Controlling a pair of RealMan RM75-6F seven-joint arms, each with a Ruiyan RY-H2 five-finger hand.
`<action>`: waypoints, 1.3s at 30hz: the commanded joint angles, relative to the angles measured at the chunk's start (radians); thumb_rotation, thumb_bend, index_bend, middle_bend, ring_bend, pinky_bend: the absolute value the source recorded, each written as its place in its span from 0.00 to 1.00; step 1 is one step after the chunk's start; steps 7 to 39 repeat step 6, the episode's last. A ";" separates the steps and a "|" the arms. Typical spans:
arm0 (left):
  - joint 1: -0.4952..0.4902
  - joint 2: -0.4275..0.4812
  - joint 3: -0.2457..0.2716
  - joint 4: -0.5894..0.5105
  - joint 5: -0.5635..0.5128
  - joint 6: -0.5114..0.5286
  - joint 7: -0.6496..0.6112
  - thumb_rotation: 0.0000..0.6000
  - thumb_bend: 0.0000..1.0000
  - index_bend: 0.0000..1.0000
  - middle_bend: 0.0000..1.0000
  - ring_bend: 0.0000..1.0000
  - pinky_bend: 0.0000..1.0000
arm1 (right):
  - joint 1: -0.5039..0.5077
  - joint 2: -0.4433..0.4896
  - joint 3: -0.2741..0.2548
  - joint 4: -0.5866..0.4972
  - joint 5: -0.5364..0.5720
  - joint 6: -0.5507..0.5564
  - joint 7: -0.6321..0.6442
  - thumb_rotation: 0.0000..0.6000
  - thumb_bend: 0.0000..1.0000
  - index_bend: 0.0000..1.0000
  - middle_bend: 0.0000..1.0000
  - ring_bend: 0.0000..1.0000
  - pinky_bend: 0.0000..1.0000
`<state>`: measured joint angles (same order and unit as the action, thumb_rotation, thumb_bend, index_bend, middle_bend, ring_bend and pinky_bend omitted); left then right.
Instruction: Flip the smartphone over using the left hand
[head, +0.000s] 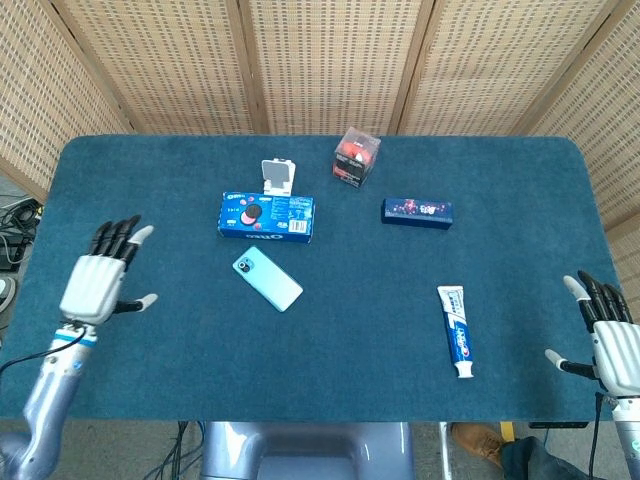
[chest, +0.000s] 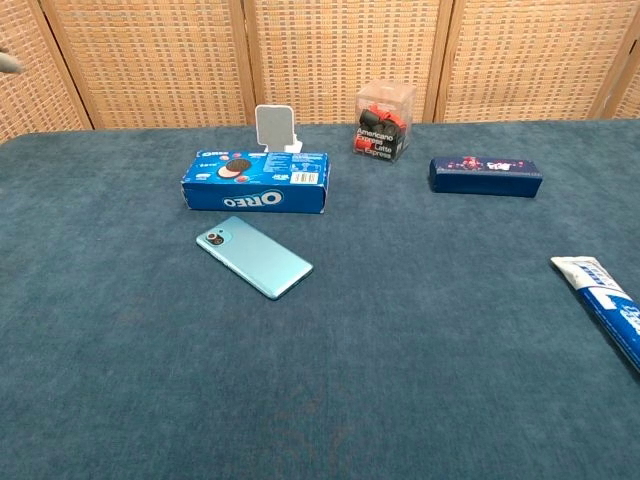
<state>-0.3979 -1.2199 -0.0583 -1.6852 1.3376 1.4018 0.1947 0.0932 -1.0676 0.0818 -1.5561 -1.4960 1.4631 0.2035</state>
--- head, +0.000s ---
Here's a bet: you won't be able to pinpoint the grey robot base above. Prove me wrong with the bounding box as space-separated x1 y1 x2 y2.
199 421 417 480

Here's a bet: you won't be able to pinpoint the blue jeans leg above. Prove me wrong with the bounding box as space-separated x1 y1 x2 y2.
500 435 591 480

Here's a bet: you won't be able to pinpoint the teal smartphone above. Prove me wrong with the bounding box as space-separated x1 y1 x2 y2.
231 245 305 314

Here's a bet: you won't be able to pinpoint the black flat device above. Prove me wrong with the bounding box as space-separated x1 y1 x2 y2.
528 421 590 431

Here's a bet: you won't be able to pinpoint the blue white toothpaste tube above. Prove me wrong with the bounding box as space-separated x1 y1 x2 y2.
436 284 476 380

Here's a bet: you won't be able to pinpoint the clear cube box red toy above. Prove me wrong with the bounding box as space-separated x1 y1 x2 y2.
328 126 383 191

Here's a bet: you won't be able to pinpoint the dark blue rectangular box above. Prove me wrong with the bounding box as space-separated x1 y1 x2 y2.
380 197 455 232

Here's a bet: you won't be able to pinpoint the small white case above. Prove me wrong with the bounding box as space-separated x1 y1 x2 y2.
260 157 295 197

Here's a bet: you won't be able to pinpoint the blue Oreo cookie box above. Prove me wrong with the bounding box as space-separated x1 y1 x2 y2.
216 190 316 246

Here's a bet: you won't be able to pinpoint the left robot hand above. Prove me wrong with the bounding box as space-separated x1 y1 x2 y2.
58 214 159 326

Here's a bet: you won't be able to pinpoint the woven bamboo folding screen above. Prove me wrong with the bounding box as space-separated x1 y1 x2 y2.
0 0 640 289

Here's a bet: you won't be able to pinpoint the black floor cables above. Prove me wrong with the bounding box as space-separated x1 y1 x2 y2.
142 421 207 480

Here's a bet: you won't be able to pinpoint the blue table mat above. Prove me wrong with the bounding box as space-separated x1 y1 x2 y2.
0 133 625 424

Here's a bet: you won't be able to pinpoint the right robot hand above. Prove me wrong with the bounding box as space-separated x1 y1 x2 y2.
544 270 640 399

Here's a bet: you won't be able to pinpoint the black cable bundle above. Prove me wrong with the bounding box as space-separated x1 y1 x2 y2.
0 197 45 274

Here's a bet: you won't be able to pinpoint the brown shoe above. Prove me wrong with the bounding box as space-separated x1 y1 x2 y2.
450 422 507 469

